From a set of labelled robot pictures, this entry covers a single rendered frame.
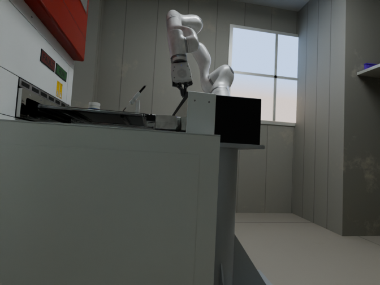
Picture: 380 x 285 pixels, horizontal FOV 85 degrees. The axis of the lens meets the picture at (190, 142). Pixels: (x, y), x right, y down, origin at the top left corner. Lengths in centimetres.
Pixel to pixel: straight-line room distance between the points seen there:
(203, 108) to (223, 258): 80
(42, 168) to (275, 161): 285
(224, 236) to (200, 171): 62
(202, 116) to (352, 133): 227
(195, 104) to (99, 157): 32
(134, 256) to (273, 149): 271
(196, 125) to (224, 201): 55
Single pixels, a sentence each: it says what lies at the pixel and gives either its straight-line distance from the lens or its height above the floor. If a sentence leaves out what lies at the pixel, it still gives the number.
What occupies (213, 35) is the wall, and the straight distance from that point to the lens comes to 321.
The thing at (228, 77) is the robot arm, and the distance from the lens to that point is 141.
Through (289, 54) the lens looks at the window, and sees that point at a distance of 355.
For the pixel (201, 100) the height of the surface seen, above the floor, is 93.
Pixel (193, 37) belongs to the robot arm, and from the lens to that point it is 116.
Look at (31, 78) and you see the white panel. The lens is 95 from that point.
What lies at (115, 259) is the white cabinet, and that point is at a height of 48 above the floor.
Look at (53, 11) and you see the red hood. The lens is 102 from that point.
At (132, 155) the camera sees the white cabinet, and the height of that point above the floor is 75.
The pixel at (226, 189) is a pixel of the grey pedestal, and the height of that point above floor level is 59.
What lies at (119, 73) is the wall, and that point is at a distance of 291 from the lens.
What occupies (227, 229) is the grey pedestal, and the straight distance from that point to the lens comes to 117.
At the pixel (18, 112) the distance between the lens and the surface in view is 86.
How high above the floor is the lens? 76
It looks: 3 degrees up
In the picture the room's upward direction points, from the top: 3 degrees clockwise
